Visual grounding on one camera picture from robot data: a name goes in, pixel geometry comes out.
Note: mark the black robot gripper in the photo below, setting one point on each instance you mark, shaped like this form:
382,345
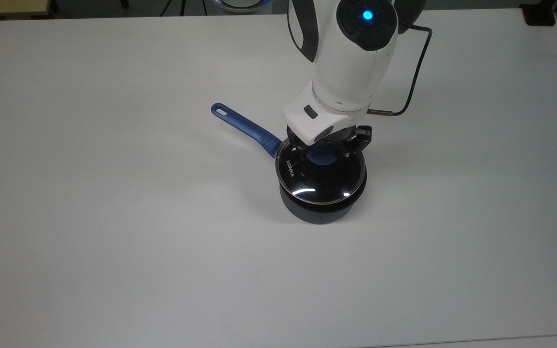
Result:
364,132

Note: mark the glass lid with blue knob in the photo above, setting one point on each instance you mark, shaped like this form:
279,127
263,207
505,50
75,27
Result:
318,178

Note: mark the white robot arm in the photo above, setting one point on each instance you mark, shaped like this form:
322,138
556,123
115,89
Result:
351,63

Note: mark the white round base blue light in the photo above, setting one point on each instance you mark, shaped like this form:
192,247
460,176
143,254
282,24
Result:
240,5

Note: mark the black tripod legs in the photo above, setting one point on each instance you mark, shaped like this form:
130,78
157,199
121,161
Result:
174,7

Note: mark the black box at table corner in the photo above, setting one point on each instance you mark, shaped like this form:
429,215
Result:
539,14

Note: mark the yellow wooden table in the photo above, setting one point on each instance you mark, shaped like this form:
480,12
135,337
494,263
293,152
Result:
7,7

